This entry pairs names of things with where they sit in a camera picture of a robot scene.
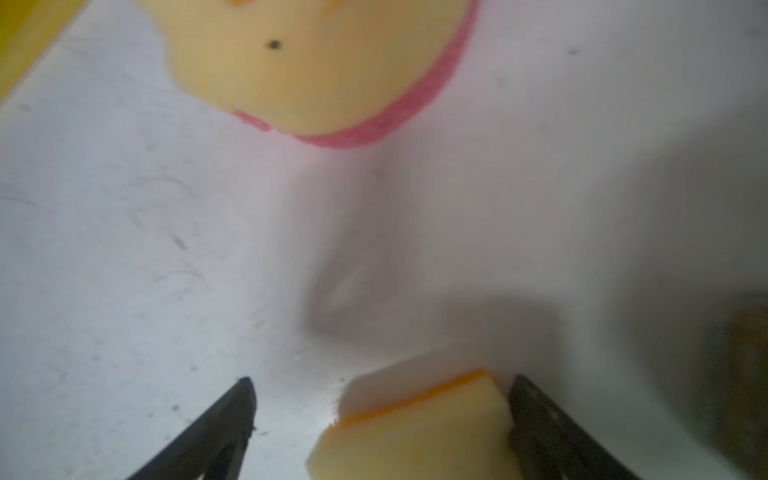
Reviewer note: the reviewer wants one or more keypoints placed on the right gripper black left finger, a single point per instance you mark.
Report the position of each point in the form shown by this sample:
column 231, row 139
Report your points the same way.
column 214, row 445

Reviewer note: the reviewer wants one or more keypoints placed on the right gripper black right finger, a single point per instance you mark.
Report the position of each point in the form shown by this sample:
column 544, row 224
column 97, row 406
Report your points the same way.
column 549, row 444

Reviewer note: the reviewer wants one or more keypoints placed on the pale yellow sponge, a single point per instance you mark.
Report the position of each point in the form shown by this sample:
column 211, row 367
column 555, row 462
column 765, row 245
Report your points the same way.
column 456, row 430

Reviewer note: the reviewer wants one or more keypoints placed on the yellow wooden shelf unit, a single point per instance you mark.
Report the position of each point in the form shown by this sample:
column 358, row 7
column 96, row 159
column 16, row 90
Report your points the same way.
column 28, row 27

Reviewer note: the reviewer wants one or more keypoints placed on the yellow smiley face sponge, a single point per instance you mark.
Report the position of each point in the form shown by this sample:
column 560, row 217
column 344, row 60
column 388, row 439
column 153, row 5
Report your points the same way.
column 334, row 74

